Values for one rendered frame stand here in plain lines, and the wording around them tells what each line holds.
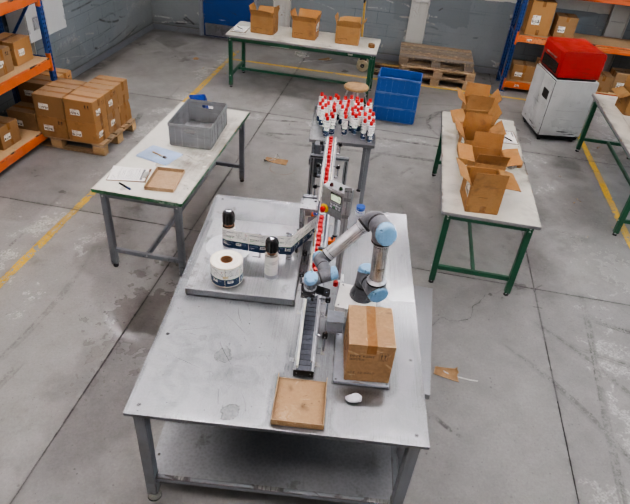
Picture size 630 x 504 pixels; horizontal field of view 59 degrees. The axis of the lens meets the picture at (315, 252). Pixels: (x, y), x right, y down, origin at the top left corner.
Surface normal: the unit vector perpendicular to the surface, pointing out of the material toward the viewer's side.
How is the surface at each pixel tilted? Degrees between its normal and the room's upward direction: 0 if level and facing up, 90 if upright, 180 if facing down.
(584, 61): 90
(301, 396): 0
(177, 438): 1
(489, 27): 90
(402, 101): 90
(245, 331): 0
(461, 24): 90
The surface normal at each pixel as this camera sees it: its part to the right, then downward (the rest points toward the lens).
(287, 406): 0.07, -0.80
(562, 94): 0.02, 0.60
